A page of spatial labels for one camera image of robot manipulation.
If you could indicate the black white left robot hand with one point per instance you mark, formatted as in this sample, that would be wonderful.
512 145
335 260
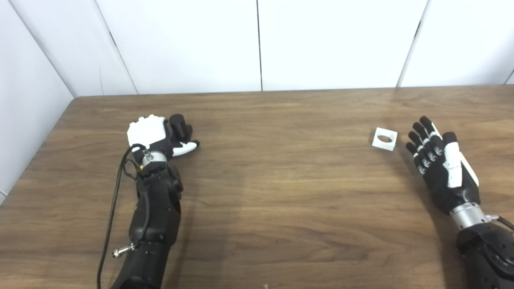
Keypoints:
146 130

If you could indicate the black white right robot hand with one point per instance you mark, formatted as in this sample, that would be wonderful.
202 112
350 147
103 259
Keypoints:
437 176

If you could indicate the black peg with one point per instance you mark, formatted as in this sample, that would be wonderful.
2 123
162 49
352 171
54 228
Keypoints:
180 126

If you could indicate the white square piece with hole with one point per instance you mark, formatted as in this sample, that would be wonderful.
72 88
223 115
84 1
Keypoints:
382 146

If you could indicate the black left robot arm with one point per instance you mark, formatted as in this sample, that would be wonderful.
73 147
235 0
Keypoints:
158 212

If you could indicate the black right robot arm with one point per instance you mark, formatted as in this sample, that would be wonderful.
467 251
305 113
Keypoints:
490 253

